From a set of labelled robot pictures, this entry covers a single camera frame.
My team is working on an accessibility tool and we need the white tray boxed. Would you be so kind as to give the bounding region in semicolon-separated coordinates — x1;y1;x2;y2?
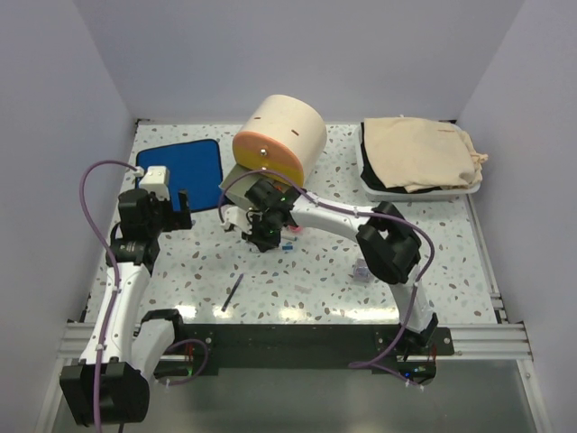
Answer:
354;122;481;202

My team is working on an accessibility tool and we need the grey bottom drawer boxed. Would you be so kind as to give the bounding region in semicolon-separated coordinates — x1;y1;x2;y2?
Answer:
220;164;279;211

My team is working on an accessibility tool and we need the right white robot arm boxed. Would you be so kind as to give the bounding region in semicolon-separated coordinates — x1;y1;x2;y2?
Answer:
243;180;438;355

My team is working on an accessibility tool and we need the clear box of clips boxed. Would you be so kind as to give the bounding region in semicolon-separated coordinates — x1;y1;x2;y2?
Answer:
353;258;372;283

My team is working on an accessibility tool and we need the beige cloth bag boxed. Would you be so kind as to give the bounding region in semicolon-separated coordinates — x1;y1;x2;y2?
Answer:
362;116;488;193

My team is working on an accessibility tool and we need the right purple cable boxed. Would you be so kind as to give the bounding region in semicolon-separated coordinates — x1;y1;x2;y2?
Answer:
216;169;436;389

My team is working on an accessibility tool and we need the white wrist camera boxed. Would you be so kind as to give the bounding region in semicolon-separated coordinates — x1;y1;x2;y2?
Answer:
138;166;169;201
221;206;252;234

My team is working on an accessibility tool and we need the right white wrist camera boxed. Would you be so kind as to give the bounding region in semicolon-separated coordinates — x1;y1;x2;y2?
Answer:
221;206;252;234

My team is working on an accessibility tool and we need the blue cloth mat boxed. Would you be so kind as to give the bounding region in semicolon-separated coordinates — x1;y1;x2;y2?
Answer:
136;139;223;213

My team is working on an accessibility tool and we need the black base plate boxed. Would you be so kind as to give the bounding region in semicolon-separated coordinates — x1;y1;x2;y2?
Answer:
133;322;452;378

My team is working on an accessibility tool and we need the dark purple pen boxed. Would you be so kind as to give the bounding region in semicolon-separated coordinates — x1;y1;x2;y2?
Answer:
221;273;244;312

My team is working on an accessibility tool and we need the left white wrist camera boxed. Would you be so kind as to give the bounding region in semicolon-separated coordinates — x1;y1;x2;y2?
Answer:
138;166;169;201

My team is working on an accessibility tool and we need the black cloth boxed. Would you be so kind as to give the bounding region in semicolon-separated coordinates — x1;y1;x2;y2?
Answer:
360;143;434;194

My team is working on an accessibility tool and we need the beige round drawer cabinet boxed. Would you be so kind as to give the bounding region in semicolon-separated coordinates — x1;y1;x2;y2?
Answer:
232;95;327;187

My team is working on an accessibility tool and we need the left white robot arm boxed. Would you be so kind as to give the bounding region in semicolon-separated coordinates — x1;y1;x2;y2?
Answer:
60;188;193;428

